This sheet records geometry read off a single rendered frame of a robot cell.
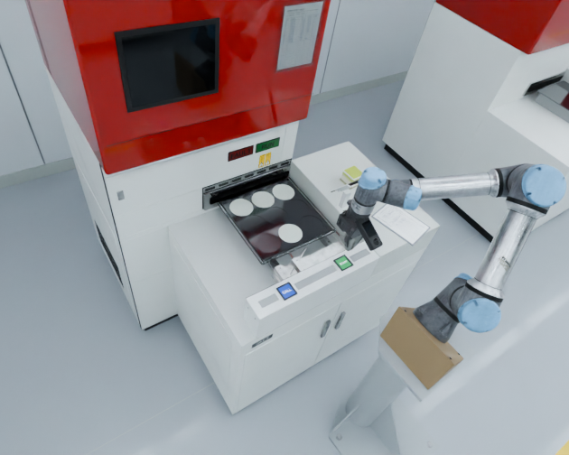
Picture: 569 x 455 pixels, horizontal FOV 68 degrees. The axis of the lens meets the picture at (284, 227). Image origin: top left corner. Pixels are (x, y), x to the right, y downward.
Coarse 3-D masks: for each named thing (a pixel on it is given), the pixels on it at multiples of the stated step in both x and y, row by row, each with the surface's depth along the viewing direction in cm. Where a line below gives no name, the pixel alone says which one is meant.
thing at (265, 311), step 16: (336, 256) 163; (352, 256) 164; (368, 256) 165; (304, 272) 156; (320, 272) 157; (336, 272) 158; (352, 272) 159; (368, 272) 170; (272, 288) 149; (304, 288) 151; (320, 288) 152; (336, 288) 162; (256, 304) 144; (272, 304) 145; (288, 304) 146; (304, 304) 155; (256, 320) 144; (272, 320) 148; (288, 320) 157; (256, 336) 150
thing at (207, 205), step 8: (280, 168) 194; (288, 168) 197; (256, 176) 189; (264, 176) 191; (288, 176) 201; (232, 184) 183; (240, 184) 185; (264, 184) 196; (208, 192) 178; (216, 192) 180; (240, 192) 191; (208, 200) 181; (216, 200) 185; (224, 200) 187; (208, 208) 184
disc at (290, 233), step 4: (288, 224) 178; (280, 228) 176; (284, 228) 176; (288, 228) 177; (292, 228) 177; (296, 228) 177; (280, 232) 175; (284, 232) 175; (288, 232) 175; (292, 232) 176; (296, 232) 176; (300, 232) 176; (280, 236) 174; (284, 236) 174; (288, 236) 174; (292, 236) 174; (296, 236) 175; (300, 236) 175; (284, 240) 172; (288, 240) 173; (292, 240) 173; (296, 240) 173
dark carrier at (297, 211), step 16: (272, 192) 189; (256, 208) 182; (272, 208) 183; (288, 208) 185; (304, 208) 186; (240, 224) 175; (256, 224) 176; (272, 224) 177; (304, 224) 180; (320, 224) 181; (256, 240) 170; (272, 240) 172; (304, 240) 174
